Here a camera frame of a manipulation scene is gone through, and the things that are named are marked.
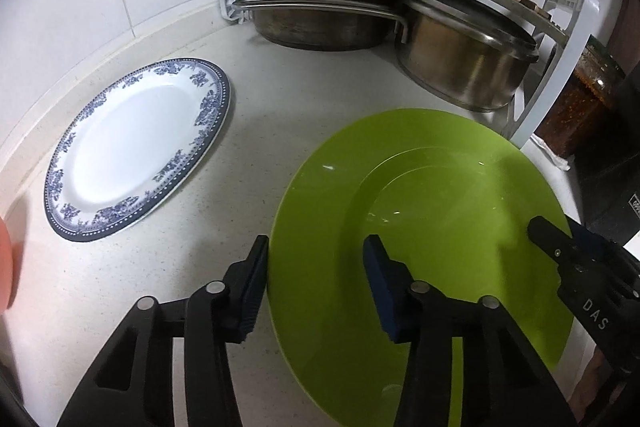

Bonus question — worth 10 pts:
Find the white crumpled paper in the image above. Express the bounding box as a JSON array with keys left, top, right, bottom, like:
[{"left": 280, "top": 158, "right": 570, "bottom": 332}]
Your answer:
[{"left": 530, "top": 136, "right": 571, "bottom": 171}]

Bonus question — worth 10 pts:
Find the green plate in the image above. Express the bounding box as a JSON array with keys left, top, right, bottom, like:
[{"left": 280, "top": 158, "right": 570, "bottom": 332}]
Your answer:
[{"left": 268, "top": 108, "right": 576, "bottom": 427}]

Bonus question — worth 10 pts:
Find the blue floral white plate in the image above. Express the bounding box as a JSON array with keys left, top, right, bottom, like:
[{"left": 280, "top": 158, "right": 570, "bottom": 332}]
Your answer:
[{"left": 44, "top": 58, "right": 232, "bottom": 244}]

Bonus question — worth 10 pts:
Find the red bowl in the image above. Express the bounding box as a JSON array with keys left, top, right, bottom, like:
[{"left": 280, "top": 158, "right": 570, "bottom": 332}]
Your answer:
[{"left": 0, "top": 214, "right": 21, "bottom": 310}]

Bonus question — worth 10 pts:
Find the chili sauce jar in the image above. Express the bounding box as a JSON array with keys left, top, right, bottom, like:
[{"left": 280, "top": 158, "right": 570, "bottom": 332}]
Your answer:
[{"left": 537, "top": 37, "right": 626, "bottom": 158}]

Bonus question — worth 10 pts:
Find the white and metal pot rack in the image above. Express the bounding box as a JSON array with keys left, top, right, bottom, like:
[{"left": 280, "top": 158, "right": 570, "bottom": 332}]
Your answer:
[{"left": 210, "top": 0, "right": 601, "bottom": 148}]

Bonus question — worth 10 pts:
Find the large steel pot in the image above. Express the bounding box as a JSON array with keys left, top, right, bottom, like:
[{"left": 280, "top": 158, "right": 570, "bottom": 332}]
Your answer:
[{"left": 210, "top": 0, "right": 407, "bottom": 51}]

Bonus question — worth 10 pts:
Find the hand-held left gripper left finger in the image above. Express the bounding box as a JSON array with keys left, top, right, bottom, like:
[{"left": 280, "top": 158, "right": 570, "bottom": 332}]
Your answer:
[{"left": 57, "top": 234, "right": 271, "bottom": 427}]

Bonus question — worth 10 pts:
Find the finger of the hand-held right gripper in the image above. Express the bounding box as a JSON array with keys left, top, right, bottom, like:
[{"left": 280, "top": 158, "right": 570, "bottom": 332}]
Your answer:
[
  {"left": 570, "top": 222, "right": 608, "bottom": 264},
  {"left": 528, "top": 217, "right": 581, "bottom": 275}
]

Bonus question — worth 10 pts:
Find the steel pot with lid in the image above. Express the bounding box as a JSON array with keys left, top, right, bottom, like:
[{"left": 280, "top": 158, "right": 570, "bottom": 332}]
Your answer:
[{"left": 397, "top": 0, "right": 541, "bottom": 112}]

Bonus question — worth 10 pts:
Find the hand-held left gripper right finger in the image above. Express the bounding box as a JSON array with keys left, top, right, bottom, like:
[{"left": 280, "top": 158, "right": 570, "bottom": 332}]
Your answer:
[{"left": 362, "top": 234, "right": 571, "bottom": 427}]

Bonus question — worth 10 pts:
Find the black appliance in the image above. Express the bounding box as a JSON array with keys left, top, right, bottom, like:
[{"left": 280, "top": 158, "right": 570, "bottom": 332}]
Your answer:
[{"left": 582, "top": 57, "right": 640, "bottom": 248}]

